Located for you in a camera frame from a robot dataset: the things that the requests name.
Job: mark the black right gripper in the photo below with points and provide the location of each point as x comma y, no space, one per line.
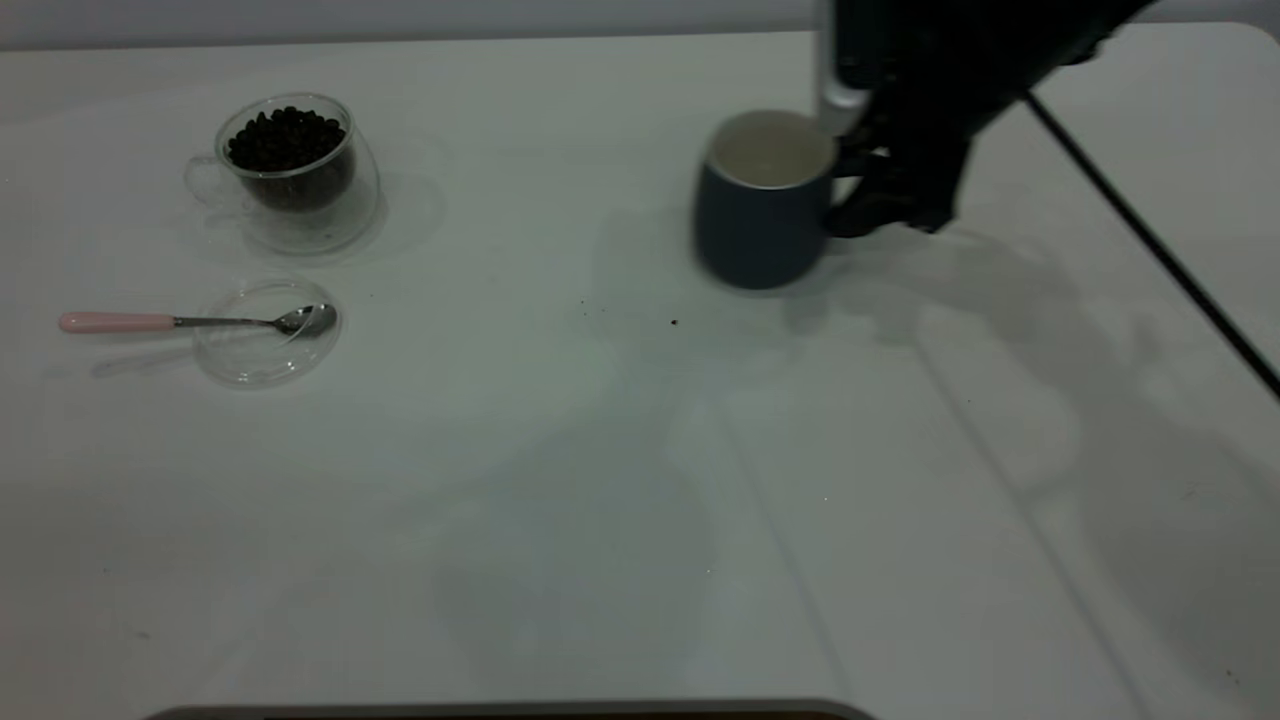
940,70

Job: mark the dark grey ceramic mug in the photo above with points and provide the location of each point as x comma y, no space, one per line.
755,235

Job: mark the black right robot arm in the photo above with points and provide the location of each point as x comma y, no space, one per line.
1095,25

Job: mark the clear glass cup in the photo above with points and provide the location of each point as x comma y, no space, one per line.
345,215

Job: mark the roasted coffee beans heap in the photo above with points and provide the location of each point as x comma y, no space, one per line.
285,140

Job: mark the clear round glass dish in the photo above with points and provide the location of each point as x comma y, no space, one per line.
250,360

